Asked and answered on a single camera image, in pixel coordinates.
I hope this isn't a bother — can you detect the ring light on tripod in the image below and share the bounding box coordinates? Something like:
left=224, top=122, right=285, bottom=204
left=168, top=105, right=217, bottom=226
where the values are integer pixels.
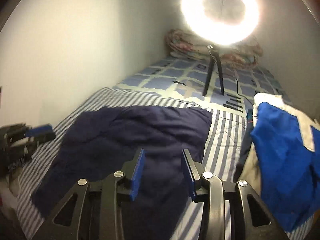
left=181, top=0, right=260, bottom=96

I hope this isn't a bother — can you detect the left gloved hand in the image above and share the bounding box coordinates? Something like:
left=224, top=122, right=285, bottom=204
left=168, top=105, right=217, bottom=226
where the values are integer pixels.
left=7, top=170, right=21, bottom=197

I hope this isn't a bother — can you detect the dark teal garment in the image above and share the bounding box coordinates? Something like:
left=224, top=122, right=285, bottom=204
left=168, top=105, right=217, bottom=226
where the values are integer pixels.
left=233, top=109, right=259, bottom=183

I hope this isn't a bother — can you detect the blue checkered blanket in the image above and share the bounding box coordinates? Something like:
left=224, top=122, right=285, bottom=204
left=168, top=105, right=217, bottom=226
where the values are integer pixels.
left=116, top=57, right=291, bottom=114

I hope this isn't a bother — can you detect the blue and white garment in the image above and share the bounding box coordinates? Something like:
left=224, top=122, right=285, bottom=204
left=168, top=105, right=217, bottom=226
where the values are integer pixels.
left=239, top=93, right=319, bottom=232

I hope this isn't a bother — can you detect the folded floral quilt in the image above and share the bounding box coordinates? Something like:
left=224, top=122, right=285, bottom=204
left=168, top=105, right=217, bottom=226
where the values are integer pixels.
left=165, top=29, right=264, bottom=69

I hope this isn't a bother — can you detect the navy blue puffer jacket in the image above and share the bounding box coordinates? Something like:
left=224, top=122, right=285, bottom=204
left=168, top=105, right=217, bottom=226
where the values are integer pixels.
left=32, top=106, right=213, bottom=239

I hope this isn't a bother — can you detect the striped blue white bedsheet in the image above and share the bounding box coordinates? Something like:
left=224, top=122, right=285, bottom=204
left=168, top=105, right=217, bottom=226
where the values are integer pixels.
left=17, top=88, right=246, bottom=239

